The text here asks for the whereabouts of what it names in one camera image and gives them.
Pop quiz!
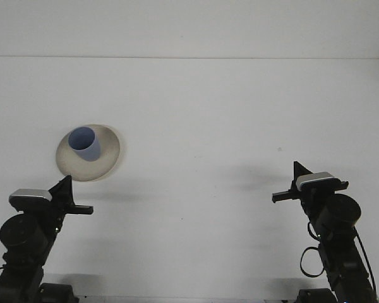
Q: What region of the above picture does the pale blue cup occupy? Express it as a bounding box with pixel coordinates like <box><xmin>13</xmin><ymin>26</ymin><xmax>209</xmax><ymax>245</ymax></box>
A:
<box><xmin>68</xmin><ymin>126</ymin><xmax>102</xmax><ymax>163</ymax></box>

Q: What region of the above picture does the pale round plate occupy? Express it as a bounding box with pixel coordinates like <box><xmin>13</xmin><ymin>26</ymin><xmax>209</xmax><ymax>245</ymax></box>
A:
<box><xmin>55</xmin><ymin>124</ymin><xmax>126</xmax><ymax>183</ymax></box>

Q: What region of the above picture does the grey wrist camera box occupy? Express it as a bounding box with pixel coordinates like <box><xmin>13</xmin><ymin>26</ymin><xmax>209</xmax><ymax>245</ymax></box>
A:
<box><xmin>296</xmin><ymin>172</ymin><xmax>337</xmax><ymax>191</ymax></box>
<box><xmin>8</xmin><ymin>188</ymin><xmax>53</xmax><ymax>210</ymax></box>

